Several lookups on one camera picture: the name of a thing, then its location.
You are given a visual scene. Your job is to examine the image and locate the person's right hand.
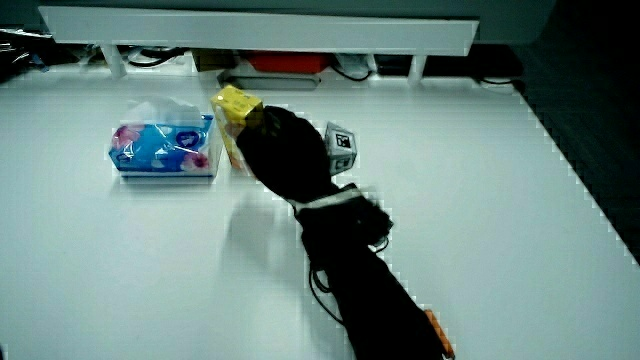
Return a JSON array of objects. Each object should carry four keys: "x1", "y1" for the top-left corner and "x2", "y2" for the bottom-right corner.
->
[{"x1": 235, "y1": 104, "x2": 359, "y2": 205}]

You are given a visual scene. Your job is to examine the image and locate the yellow ice redtea carton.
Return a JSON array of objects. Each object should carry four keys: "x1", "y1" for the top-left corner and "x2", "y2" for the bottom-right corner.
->
[{"x1": 210, "y1": 84, "x2": 265, "y2": 170}]

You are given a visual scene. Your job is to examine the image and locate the person's right forearm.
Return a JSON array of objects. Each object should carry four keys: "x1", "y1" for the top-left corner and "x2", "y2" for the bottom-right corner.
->
[{"x1": 292, "y1": 182, "x2": 447, "y2": 360}]

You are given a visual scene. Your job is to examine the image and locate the grey flat device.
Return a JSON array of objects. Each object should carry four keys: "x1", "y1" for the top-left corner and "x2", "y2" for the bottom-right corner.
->
[{"x1": 222, "y1": 69, "x2": 322, "y2": 92}]

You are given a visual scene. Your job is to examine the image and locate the red box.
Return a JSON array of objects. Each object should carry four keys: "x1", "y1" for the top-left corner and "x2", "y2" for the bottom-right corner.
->
[{"x1": 244, "y1": 51, "x2": 332, "y2": 75}]

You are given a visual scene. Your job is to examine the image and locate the white plastic bag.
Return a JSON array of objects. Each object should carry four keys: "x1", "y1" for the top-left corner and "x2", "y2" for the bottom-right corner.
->
[{"x1": 333, "y1": 52, "x2": 377, "y2": 77}]

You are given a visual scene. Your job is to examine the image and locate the dark olive box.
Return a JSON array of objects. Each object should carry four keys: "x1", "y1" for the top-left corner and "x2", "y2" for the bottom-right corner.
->
[{"x1": 191, "y1": 48, "x2": 239, "y2": 73}]

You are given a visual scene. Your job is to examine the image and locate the white desk shelf riser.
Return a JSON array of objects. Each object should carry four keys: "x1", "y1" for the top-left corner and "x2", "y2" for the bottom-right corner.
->
[{"x1": 38, "y1": 4, "x2": 480, "y2": 85}]

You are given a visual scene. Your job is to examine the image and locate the blue floral tissue pack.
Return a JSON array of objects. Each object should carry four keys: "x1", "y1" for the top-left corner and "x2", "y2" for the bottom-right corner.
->
[{"x1": 108, "y1": 96, "x2": 224, "y2": 179}]

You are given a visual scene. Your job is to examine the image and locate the orange strip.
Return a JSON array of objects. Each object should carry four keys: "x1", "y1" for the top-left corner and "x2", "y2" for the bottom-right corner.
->
[{"x1": 423, "y1": 308, "x2": 457, "y2": 360}]

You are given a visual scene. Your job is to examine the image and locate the black glove cable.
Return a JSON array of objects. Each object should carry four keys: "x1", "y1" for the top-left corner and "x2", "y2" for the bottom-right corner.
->
[{"x1": 306, "y1": 263, "x2": 347, "y2": 327}]

